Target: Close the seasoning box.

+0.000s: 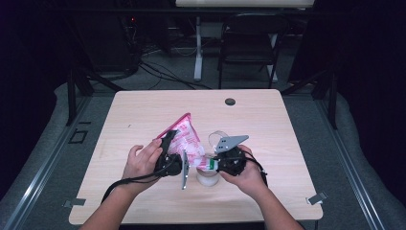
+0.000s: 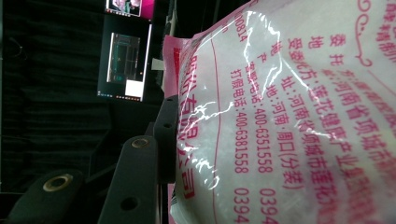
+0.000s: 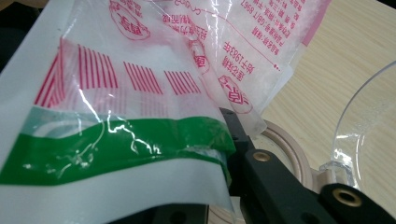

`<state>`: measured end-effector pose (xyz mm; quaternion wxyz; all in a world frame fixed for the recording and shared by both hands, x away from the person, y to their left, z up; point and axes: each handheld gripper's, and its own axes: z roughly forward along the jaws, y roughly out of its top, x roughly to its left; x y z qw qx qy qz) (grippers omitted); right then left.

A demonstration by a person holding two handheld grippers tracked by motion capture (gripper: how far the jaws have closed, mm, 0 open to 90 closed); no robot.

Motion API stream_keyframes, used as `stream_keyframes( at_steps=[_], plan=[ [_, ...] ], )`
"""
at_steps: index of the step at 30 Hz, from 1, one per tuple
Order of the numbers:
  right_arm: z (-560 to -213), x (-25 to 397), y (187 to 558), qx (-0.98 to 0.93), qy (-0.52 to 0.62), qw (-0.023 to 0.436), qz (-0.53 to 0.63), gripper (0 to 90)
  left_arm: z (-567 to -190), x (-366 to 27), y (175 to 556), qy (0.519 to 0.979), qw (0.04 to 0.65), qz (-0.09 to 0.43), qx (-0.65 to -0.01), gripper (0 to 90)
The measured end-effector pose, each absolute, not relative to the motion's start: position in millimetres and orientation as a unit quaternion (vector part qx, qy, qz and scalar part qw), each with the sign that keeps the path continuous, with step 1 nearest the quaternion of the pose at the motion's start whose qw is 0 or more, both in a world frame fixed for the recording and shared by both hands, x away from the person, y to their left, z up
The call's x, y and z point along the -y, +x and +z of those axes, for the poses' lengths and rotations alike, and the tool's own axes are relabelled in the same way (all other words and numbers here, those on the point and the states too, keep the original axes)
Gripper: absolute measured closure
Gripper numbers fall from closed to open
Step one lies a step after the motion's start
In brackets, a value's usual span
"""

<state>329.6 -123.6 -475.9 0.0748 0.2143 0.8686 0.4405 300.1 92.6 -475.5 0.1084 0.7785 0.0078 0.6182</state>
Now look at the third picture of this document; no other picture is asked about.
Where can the red and white seasoning bag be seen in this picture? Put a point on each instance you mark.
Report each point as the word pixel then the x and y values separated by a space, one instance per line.
pixel 124 93

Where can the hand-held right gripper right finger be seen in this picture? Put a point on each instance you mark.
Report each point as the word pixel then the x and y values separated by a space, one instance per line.
pixel 267 186

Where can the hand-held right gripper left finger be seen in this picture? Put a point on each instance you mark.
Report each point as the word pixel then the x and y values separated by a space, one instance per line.
pixel 174 214

